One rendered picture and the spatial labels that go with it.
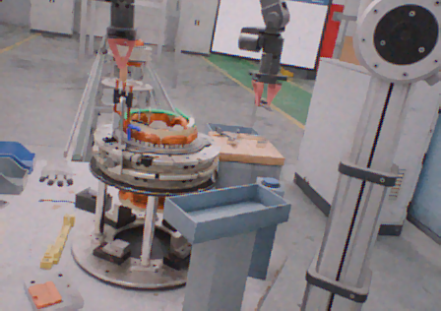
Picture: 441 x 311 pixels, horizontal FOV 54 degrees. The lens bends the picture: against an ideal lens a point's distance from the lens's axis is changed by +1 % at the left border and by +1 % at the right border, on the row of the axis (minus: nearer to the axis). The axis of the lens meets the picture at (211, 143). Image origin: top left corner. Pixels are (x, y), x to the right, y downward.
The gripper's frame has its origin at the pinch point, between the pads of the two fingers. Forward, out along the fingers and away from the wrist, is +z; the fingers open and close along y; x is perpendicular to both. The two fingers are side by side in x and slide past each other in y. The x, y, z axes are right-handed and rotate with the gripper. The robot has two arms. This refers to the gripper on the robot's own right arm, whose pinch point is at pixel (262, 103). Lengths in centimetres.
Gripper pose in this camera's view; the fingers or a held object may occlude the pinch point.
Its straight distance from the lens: 127.3
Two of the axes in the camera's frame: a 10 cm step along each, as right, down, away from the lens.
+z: -1.4, 9.5, 2.8
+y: -9.7, -0.8, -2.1
